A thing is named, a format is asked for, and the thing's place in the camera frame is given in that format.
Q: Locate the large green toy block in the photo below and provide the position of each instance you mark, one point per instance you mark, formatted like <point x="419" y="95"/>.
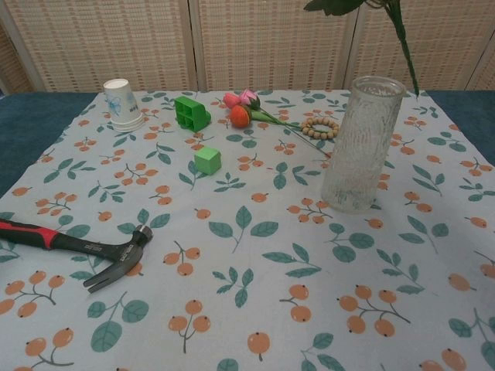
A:
<point x="191" y="114"/>

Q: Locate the bamboo folding screen panel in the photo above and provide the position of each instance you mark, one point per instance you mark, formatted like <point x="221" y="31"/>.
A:
<point x="490" y="73"/>
<point x="9" y="65"/>
<point x="270" y="42"/>
<point x="444" y="42"/>
<point x="104" y="42"/>

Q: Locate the red black claw hammer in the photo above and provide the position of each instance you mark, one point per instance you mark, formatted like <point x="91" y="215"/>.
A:
<point x="77" y="243"/>

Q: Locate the pink rose bouquet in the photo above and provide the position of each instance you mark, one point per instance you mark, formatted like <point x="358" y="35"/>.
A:
<point x="402" y="38"/>

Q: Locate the small green cube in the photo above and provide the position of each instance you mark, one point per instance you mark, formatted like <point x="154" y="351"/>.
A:
<point x="208" y="160"/>

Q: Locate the white paper cup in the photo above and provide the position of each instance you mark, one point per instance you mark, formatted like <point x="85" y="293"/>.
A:
<point x="121" y="104"/>

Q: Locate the pink orange tulip stems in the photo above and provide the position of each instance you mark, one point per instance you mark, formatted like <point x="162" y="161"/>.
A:
<point x="247" y="97"/>

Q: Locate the floral printed tablecloth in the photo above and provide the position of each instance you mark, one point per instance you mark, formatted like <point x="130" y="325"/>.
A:
<point x="247" y="232"/>

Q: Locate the transparent glass vase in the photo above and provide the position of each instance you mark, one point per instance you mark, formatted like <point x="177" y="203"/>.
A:
<point x="359" y="147"/>

